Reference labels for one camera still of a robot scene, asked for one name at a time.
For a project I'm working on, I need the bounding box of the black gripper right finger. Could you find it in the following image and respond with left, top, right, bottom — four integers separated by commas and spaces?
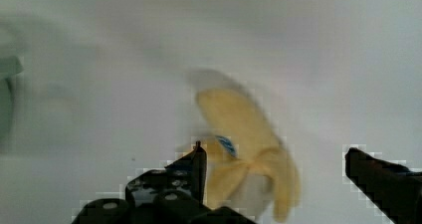
344, 147, 422, 224

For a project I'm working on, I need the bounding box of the green mug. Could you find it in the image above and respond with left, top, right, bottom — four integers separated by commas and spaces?
0, 56, 23, 139

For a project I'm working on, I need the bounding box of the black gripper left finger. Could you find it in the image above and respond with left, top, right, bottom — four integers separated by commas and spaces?
72, 142, 256, 224

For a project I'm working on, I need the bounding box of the yellow peeled toy banana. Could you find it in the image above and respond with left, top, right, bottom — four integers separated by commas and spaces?
196, 89, 301, 223

